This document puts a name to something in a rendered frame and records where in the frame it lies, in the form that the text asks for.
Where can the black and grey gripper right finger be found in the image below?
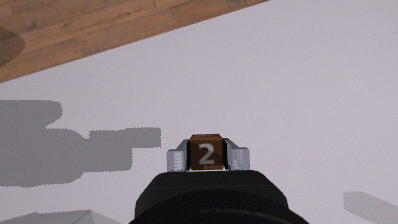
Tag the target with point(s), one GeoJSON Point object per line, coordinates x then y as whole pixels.
{"type": "Point", "coordinates": [234, 157]}

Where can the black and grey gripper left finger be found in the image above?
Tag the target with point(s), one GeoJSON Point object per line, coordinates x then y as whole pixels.
{"type": "Point", "coordinates": [179, 157]}

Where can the brown cube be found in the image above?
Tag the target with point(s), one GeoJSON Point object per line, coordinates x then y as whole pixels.
{"type": "Point", "coordinates": [206, 151]}

